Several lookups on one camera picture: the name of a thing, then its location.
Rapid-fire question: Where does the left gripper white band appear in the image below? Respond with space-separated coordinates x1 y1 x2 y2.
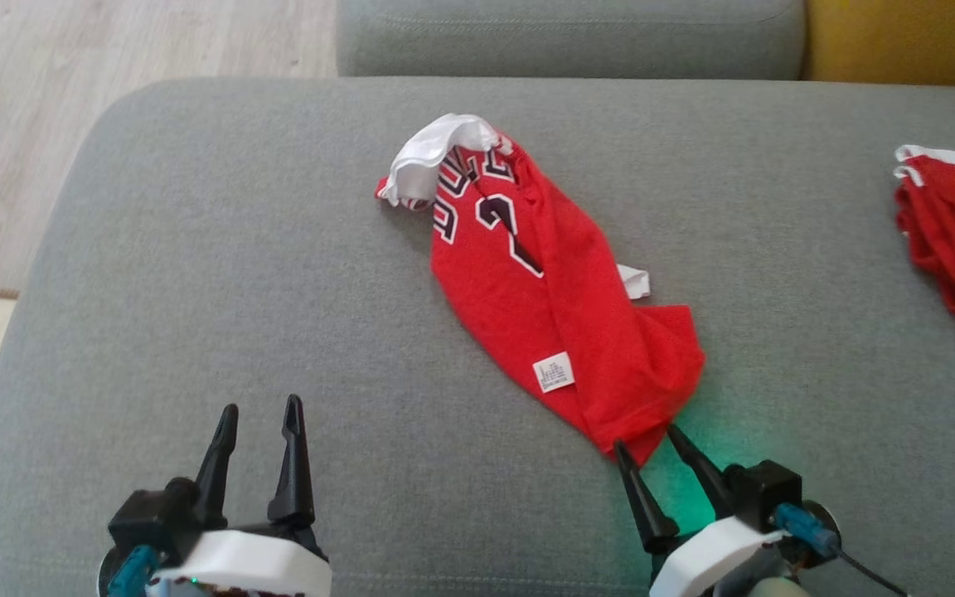
146 394 334 597

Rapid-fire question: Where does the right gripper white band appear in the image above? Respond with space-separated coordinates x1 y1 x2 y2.
612 424 787 597

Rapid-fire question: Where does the red basketball jersey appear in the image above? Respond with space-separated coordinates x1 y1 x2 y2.
374 113 706 467

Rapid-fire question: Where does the large grey ottoman cushion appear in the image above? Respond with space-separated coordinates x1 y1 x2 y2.
0 76 955 597

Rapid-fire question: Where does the yellow sofa back cushion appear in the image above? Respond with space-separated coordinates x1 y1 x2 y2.
803 0 955 90

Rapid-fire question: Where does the left camera cable blue plug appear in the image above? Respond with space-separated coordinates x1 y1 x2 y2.
107 543 162 597

